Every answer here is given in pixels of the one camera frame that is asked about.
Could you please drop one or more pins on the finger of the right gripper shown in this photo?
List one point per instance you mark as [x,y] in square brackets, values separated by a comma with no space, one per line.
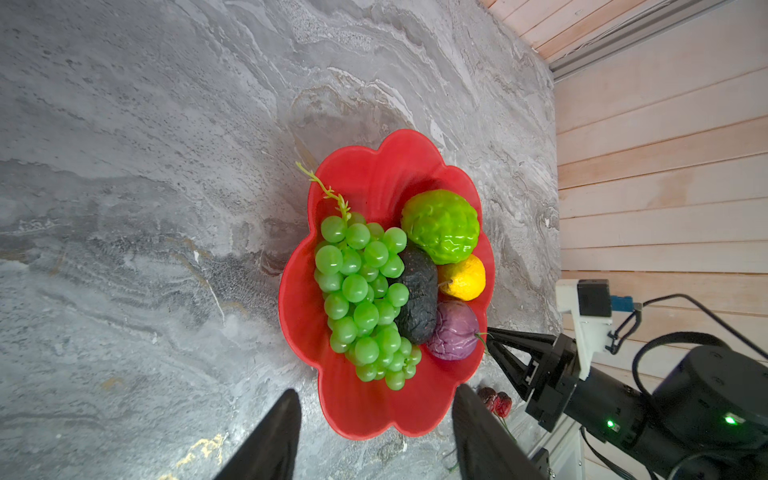
[519,374]
[520,339]

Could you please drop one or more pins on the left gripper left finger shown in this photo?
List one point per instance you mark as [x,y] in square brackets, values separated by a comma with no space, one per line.
[269,452]

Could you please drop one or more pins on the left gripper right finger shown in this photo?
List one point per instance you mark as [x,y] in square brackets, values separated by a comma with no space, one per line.
[484,449]

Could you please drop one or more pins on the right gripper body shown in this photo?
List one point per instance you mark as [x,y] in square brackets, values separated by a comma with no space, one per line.
[609,409]

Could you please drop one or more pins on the purple passion fruit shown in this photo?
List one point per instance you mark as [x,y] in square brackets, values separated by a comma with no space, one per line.
[457,331]

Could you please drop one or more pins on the yellow lemon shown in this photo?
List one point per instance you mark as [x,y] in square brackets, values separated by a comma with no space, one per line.
[465,280]

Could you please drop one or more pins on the dark avocado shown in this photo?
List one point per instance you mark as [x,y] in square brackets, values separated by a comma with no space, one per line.
[417,319]

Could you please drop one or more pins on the bumpy green custard apple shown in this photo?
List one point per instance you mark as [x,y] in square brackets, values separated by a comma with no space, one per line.
[443,224]

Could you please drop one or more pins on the green grape bunch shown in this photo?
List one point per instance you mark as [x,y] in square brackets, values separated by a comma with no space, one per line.
[359,268]

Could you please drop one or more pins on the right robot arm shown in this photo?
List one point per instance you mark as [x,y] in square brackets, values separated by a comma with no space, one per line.
[697,409]

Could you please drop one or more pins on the red flower-shaped fruit bowl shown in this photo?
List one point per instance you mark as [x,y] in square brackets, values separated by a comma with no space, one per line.
[377,183]

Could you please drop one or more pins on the red cherry upper middle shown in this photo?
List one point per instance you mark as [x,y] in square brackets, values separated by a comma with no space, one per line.
[501,408]

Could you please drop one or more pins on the red cherry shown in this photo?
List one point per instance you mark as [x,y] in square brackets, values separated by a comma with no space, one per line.
[501,408]
[488,396]

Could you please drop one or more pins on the red cherry left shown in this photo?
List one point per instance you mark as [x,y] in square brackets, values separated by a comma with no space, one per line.
[488,396]

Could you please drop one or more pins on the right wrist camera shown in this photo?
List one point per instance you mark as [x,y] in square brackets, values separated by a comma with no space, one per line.
[591,305]

